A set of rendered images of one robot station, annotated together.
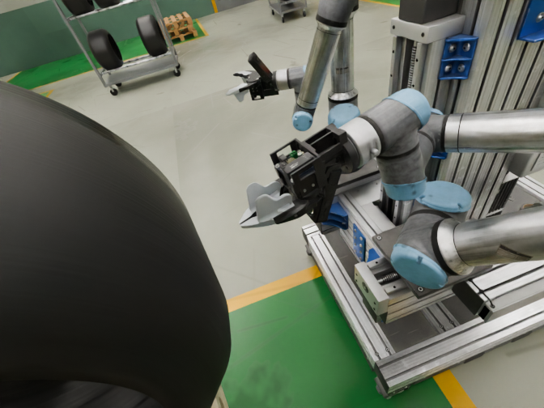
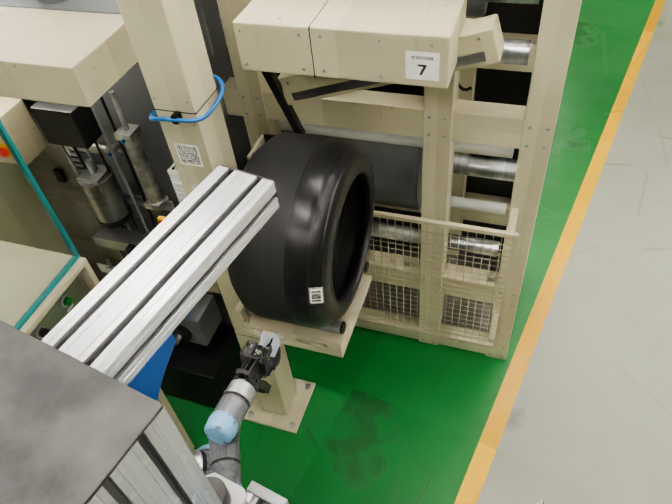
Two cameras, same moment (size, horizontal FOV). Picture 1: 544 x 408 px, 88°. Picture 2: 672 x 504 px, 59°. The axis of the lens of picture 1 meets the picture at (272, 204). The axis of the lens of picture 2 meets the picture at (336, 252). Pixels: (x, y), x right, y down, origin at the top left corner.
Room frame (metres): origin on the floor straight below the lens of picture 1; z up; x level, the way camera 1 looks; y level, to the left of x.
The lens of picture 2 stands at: (1.14, -0.59, 2.51)
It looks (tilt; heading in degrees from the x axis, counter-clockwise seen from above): 46 degrees down; 131
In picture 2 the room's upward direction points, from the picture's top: 7 degrees counter-clockwise
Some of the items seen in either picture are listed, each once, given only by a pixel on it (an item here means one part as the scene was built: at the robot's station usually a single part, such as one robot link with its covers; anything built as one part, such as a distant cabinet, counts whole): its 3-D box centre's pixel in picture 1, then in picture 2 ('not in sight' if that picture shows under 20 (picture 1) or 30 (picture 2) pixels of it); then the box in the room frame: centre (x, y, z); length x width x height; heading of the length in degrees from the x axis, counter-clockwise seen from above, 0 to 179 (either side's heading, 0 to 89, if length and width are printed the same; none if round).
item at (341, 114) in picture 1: (344, 125); not in sight; (0.93, -0.34, 0.88); 0.13 x 0.12 x 0.14; 161
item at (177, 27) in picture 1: (177, 27); not in sight; (8.96, 1.15, 0.22); 1.27 x 0.90 x 0.43; 7
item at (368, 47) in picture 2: not in sight; (350, 33); (0.19, 0.71, 1.71); 0.61 x 0.25 x 0.15; 17
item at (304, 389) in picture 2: not in sight; (279, 400); (-0.08, 0.29, 0.01); 0.27 x 0.27 x 0.02; 17
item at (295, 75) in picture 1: (302, 77); not in sight; (1.10, -0.25, 1.04); 0.11 x 0.08 x 0.09; 71
